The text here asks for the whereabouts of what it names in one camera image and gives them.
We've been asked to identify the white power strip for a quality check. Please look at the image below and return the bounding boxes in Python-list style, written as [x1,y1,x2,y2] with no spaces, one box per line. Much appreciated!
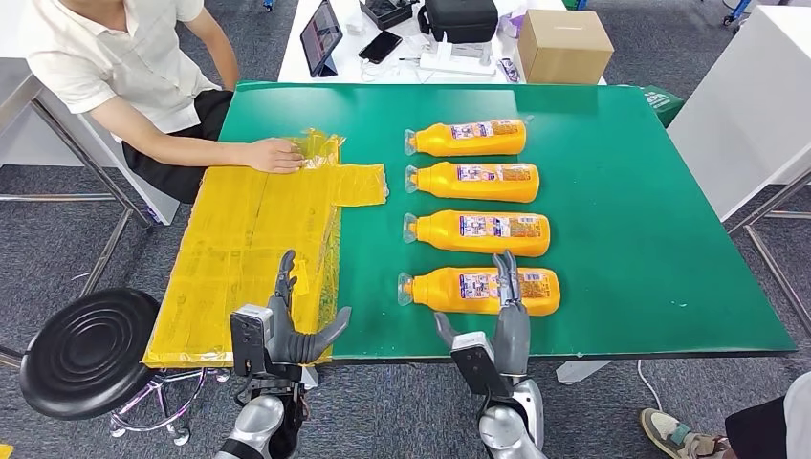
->
[418,33,497,77]

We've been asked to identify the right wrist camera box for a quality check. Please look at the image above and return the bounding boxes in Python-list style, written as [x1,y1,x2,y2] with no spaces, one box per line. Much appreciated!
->
[449,332,514,399]

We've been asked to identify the black round stool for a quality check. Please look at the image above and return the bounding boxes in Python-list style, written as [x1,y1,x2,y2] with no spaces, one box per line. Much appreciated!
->
[18,288,194,447]

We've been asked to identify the white desk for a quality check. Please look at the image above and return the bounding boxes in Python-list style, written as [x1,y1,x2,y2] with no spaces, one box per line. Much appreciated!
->
[277,0,608,87]

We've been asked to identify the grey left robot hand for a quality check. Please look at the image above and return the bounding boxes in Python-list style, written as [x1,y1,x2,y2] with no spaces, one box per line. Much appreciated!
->
[264,249,352,367]

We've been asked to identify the black carrying case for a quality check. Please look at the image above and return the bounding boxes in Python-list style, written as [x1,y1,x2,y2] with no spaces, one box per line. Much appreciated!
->
[417,0,500,44]

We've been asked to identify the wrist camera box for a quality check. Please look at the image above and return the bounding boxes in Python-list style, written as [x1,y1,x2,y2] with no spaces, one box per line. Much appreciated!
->
[230,303,274,378]
[449,332,514,399]

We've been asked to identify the purple plastic packet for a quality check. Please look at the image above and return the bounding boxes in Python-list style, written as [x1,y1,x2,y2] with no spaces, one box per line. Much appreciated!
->
[496,12,527,38]

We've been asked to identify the dark tablet on stand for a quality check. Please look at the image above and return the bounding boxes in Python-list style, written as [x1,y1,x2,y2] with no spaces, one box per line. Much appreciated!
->
[299,0,344,77]

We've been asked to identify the white floor cable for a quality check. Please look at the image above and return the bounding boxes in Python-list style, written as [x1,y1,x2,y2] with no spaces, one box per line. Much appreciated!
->
[636,360,664,413]

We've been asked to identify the metal table frame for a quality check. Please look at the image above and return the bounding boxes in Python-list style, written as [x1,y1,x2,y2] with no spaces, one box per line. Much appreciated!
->
[725,170,811,337]

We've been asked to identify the person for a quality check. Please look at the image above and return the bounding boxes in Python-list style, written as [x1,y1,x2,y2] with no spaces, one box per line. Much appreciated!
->
[18,0,305,206]
[640,372,811,459]

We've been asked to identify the green bin with white print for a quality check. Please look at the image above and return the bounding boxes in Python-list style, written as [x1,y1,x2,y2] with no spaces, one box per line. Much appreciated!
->
[640,85,686,128]

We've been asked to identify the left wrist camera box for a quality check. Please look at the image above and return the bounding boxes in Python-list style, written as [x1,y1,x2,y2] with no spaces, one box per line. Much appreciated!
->
[230,303,274,378]

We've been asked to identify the black open tray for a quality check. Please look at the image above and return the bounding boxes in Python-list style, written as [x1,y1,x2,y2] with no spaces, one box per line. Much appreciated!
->
[358,0,420,31]

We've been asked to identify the blue trolley frame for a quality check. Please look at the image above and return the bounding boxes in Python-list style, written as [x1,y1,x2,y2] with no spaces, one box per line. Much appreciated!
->
[722,0,756,27]

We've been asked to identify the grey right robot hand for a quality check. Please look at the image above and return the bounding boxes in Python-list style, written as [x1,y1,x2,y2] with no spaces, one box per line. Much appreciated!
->
[433,250,533,380]

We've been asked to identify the steel bench frame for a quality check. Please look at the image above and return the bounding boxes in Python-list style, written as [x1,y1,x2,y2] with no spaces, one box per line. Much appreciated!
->
[0,57,157,299]

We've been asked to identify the black smartphone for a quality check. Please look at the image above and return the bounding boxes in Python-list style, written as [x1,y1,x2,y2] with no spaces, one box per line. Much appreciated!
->
[358,30,404,65]

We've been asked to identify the white side table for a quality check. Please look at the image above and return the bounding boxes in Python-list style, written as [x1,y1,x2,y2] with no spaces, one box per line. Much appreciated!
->
[666,5,811,223]

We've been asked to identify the orange detergent bottle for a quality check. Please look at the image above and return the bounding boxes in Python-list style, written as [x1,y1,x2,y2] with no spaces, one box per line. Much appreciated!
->
[403,119,528,158]
[397,266,562,317]
[405,162,541,204]
[402,209,551,258]

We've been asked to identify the brown cardboard box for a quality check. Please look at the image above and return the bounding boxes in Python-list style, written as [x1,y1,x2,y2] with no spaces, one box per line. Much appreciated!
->
[517,9,615,86]

